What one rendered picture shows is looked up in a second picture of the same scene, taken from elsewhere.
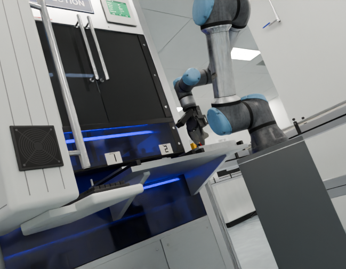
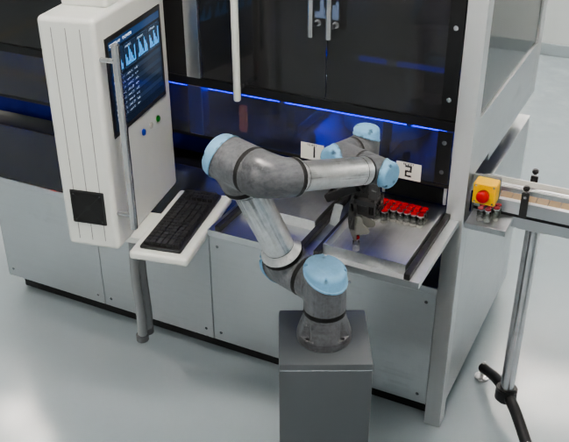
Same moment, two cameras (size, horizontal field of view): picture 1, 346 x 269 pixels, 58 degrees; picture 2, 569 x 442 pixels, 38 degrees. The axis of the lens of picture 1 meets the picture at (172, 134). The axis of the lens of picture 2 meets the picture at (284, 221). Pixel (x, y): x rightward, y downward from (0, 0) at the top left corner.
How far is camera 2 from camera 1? 259 cm
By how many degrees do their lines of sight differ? 79
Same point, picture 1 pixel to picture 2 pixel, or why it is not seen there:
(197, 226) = (409, 290)
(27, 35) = (89, 106)
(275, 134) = (309, 331)
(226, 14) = (227, 189)
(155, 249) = not seen: hidden behind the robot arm
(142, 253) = not seen: hidden behind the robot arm
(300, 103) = not seen: outside the picture
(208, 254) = (408, 328)
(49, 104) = (103, 174)
